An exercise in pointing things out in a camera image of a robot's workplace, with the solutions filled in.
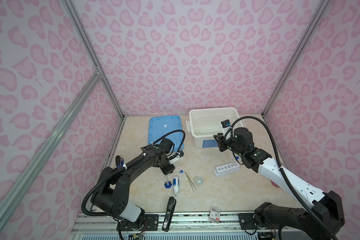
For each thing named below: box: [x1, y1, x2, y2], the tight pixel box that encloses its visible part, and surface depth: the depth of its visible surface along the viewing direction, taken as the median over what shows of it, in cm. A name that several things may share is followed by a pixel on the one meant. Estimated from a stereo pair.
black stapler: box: [162, 196, 177, 232], surface depth 75 cm
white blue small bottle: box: [173, 177, 180, 194], surface depth 85 cm
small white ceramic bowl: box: [195, 176, 204, 186], surface depth 86 cm
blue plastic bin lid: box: [148, 115, 184, 152], surface depth 116 cm
